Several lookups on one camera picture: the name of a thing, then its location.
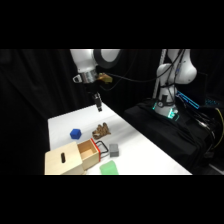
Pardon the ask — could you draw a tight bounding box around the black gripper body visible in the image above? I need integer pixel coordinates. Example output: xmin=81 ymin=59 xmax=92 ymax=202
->
xmin=83 ymin=79 xmax=101 ymax=98

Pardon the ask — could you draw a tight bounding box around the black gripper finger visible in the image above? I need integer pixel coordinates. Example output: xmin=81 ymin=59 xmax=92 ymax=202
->
xmin=96 ymin=93 xmax=103 ymax=113
xmin=93 ymin=94 xmax=100 ymax=112

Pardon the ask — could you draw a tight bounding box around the brown tiger toy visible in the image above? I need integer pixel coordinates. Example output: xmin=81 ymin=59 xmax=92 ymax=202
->
xmin=91 ymin=122 xmax=112 ymax=140

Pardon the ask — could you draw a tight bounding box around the blue cube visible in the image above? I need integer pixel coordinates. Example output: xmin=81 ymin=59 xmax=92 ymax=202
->
xmin=69 ymin=128 xmax=83 ymax=140

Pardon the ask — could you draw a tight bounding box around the gray block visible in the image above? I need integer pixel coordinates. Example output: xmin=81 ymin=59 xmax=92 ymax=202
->
xmin=108 ymin=143 xmax=121 ymax=158

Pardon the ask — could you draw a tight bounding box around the wooden drawer with red front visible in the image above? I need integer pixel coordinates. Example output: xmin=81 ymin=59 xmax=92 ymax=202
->
xmin=77 ymin=138 xmax=111 ymax=171

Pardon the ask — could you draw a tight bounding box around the black curtain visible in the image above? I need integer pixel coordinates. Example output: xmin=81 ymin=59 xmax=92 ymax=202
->
xmin=0 ymin=49 xmax=224 ymax=176

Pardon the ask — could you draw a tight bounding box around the green block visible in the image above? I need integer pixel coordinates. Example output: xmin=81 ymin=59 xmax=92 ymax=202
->
xmin=99 ymin=160 xmax=120 ymax=176

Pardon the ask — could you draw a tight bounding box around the wooden box with slot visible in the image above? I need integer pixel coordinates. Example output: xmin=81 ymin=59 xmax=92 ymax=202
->
xmin=44 ymin=142 xmax=86 ymax=176

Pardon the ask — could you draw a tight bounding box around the black robot stand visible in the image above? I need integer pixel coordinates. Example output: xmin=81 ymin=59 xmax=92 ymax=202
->
xmin=122 ymin=99 xmax=224 ymax=176

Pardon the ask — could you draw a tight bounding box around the blue-lit control box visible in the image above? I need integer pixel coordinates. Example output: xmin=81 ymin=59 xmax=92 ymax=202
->
xmin=175 ymin=90 xmax=202 ymax=111

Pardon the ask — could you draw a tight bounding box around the gold wrist camera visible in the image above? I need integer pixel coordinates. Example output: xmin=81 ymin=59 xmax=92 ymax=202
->
xmin=96 ymin=72 xmax=114 ymax=84

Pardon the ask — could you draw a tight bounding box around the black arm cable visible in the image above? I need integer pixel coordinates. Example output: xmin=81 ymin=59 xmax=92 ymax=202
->
xmin=99 ymin=49 xmax=186 ymax=98

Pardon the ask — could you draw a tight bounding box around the yellow cable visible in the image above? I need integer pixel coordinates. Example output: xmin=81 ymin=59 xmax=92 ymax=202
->
xmin=211 ymin=107 xmax=224 ymax=152

